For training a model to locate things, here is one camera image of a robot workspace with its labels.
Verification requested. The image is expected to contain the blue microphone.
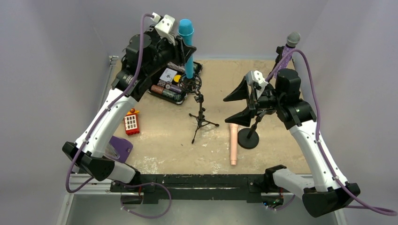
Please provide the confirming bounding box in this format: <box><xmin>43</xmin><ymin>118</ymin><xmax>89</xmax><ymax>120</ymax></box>
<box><xmin>177</xmin><ymin>18</ymin><xmax>195</xmax><ymax>80</ymax></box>

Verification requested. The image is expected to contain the black tripod mic stand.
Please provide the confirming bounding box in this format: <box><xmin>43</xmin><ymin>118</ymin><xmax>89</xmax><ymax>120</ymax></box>
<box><xmin>178</xmin><ymin>74</ymin><xmax>220</xmax><ymax>144</ymax></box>

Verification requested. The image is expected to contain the purple glitter microphone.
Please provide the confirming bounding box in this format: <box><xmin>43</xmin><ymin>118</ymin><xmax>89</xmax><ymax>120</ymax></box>
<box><xmin>266</xmin><ymin>31</ymin><xmax>301</xmax><ymax>81</ymax></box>

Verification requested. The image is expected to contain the black round-base mic stand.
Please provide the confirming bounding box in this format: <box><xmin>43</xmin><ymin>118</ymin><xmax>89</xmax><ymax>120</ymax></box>
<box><xmin>273</xmin><ymin>46</ymin><xmax>285</xmax><ymax>69</ymax></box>

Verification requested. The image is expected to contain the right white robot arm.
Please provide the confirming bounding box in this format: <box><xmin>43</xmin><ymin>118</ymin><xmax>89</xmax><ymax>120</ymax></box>
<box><xmin>224</xmin><ymin>69</ymin><xmax>360</xmax><ymax>218</ymax></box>

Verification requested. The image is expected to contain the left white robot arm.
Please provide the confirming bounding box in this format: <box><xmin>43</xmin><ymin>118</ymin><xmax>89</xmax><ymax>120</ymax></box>
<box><xmin>62</xmin><ymin>25</ymin><xmax>196</xmax><ymax>183</ymax></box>

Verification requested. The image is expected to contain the pink microphone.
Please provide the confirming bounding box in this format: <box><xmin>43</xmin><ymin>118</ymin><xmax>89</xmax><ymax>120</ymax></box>
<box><xmin>229</xmin><ymin>123</ymin><xmax>238</xmax><ymax>166</ymax></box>

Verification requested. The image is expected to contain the white playing card deck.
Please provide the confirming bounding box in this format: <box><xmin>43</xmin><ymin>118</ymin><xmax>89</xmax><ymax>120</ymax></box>
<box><xmin>160</xmin><ymin>68</ymin><xmax>177</xmax><ymax>82</ymax></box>

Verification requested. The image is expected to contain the yellow poker chip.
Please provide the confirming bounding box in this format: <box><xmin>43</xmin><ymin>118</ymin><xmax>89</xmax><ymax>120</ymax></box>
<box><xmin>173</xmin><ymin>75</ymin><xmax>181</xmax><ymax>83</ymax></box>

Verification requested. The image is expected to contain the black poker chip case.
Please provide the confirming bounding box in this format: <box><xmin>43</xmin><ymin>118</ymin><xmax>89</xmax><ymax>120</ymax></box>
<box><xmin>121</xmin><ymin>56</ymin><xmax>203</xmax><ymax>105</ymax></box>

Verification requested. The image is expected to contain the orange toy vehicle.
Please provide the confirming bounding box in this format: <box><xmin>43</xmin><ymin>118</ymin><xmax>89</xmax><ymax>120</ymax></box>
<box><xmin>123</xmin><ymin>108</ymin><xmax>140</xmax><ymax>136</ymax></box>

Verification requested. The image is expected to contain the purple flat plastic piece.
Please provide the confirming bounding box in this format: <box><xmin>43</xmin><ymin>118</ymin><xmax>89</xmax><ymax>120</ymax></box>
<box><xmin>105</xmin><ymin>136</ymin><xmax>133</xmax><ymax>163</ymax></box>

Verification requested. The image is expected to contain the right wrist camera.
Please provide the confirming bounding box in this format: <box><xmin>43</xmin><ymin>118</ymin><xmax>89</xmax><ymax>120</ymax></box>
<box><xmin>245</xmin><ymin>70</ymin><xmax>268</xmax><ymax>93</ymax></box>

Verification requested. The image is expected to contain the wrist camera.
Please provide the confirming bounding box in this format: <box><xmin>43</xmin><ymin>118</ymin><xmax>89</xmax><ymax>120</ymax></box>
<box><xmin>245</xmin><ymin>70</ymin><xmax>268</xmax><ymax>93</ymax></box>
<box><xmin>152</xmin><ymin>12</ymin><xmax>176</xmax><ymax>46</ymax></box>

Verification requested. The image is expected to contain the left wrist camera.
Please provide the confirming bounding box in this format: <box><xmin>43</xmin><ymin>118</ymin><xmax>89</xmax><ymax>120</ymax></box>
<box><xmin>152</xmin><ymin>12</ymin><xmax>176</xmax><ymax>46</ymax></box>

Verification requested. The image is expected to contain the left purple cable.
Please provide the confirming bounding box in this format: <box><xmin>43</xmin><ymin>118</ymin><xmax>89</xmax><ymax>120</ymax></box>
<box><xmin>64</xmin><ymin>13</ymin><xmax>156</xmax><ymax>194</ymax></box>

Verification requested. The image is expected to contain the left side aluminium rail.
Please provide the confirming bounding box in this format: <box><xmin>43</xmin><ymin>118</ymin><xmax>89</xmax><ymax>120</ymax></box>
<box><xmin>81</xmin><ymin>55</ymin><xmax>119</xmax><ymax>168</ymax></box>

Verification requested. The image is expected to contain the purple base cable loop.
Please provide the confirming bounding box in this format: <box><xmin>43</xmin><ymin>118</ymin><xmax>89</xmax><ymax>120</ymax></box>
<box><xmin>120</xmin><ymin>182</ymin><xmax>172</xmax><ymax>220</ymax></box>

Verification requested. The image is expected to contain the aluminium frame rail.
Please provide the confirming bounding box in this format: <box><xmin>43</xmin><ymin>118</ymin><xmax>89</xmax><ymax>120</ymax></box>
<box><xmin>64</xmin><ymin>173</ymin><xmax>339</xmax><ymax>195</ymax></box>

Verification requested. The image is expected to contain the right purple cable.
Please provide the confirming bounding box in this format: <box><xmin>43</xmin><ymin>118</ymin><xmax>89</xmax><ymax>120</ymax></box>
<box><xmin>264</xmin><ymin>49</ymin><xmax>398</xmax><ymax>217</ymax></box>

